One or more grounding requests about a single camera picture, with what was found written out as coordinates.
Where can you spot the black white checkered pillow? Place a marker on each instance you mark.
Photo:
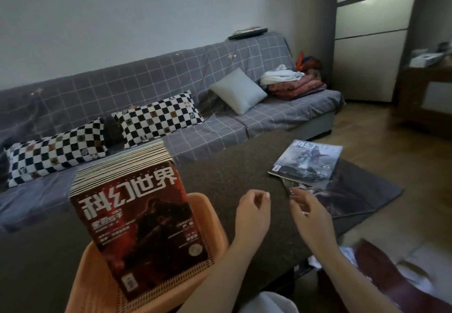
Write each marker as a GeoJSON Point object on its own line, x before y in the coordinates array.
{"type": "Point", "coordinates": [157, 118]}
{"type": "Point", "coordinates": [53, 154]}

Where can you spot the grey plaid covered sofa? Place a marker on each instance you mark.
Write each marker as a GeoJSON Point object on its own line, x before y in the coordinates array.
{"type": "Point", "coordinates": [106, 83]}

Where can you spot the black flat tray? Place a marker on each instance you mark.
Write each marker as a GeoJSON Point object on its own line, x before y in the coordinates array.
{"type": "Point", "coordinates": [247, 33]}

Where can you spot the dark red folded blanket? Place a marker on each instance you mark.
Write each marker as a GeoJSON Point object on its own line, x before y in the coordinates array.
{"type": "Point", "coordinates": [300, 88]}

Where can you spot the crumpled clear plastic bags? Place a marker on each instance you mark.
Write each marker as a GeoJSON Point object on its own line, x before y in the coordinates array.
{"type": "Point", "coordinates": [415, 277]}

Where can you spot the grey aircraft cover magazine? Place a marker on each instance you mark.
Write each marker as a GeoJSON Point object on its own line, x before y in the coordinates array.
{"type": "Point", "coordinates": [307, 163]}

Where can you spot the plain grey cushion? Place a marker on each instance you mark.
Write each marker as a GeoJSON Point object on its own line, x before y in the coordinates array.
{"type": "Point", "coordinates": [238, 92]}

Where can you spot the person's left hand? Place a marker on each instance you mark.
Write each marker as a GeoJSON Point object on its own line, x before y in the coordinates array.
{"type": "Point", "coordinates": [252, 221]}

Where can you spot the orange red fabric item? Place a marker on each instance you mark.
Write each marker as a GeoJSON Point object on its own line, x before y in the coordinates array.
{"type": "Point", "coordinates": [309, 64]}

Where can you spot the white flat box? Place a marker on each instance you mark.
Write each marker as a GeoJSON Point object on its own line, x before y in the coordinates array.
{"type": "Point", "coordinates": [425, 60]}

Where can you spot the round emblem cover magazine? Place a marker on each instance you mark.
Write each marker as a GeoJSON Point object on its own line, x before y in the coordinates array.
{"type": "Point", "coordinates": [148, 231]}

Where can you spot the dark red floor item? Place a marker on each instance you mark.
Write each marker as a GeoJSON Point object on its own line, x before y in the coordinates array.
{"type": "Point", "coordinates": [378, 274]}

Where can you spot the person's light trousers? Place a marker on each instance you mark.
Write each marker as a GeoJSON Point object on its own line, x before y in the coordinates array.
{"type": "Point", "coordinates": [268, 304]}

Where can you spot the orange plastic basket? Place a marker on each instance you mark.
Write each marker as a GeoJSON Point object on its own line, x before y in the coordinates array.
{"type": "Point", "coordinates": [208, 217]}

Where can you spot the person's right hand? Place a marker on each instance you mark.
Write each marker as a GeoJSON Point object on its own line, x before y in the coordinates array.
{"type": "Point", "coordinates": [316, 224]}

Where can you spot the thick stack of collected magazines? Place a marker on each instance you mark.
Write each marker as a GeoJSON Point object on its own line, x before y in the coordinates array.
{"type": "Point", "coordinates": [120, 166]}

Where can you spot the person's left forearm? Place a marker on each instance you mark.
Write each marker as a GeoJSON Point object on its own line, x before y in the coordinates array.
{"type": "Point", "coordinates": [219, 281]}

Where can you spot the white folded cloth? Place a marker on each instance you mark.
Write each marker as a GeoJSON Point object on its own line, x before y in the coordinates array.
{"type": "Point", "coordinates": [280, 76]}

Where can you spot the person's right forearm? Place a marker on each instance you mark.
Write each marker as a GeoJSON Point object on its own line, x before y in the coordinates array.
{"type": "Point", "coordinates": [356, 284]}

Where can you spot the dark stone table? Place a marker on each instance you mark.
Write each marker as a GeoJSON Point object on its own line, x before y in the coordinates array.
{"type": "Point", "coordinates": [229, 168]}

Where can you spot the dark wooden side table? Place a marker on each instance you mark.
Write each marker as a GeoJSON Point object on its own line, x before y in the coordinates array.
{"type": "Point", "coordinates": [416, 97]}

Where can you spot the dark landscape cover magazine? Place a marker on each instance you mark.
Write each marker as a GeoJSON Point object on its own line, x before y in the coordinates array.
{"type": "Point", "coordinates": [360, 193]}

